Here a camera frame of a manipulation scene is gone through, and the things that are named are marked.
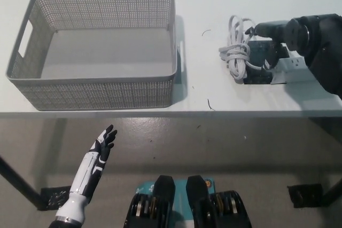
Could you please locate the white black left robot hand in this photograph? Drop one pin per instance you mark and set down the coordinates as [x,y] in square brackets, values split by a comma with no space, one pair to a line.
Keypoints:
[89,166]

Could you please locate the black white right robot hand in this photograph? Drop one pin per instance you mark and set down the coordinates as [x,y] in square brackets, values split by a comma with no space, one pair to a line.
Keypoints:
[323,46]

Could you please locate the black tape patch on table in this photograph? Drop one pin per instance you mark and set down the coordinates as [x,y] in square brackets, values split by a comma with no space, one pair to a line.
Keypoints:
[260,49]

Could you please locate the black metal table leg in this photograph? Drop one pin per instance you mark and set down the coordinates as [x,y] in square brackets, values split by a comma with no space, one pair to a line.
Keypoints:
[18,180]
[332,190]

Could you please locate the grey perforated plastic basket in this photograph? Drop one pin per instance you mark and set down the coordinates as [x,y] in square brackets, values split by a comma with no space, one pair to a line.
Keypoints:
[107,92]

